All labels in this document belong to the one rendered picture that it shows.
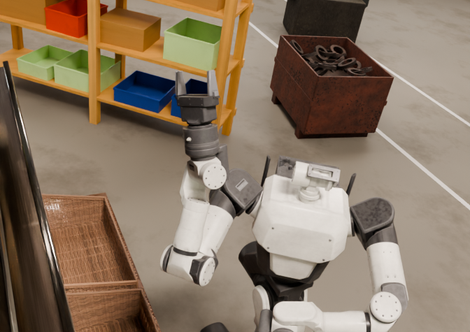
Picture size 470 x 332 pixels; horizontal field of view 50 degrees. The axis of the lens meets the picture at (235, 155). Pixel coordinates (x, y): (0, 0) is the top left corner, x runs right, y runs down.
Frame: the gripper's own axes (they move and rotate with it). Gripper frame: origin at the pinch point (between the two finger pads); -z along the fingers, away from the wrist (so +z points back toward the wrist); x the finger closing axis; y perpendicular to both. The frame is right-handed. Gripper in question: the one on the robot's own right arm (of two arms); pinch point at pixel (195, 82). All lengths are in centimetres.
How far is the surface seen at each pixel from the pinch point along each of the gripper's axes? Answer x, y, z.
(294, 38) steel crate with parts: -176, -334, -1
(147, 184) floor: -187, -139, 91
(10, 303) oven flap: 27, 67, 19
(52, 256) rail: -11, 40, 32
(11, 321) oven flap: 29, 68, 20
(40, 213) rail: -23.0, 33.7, 26.6
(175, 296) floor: -109, -83, 131
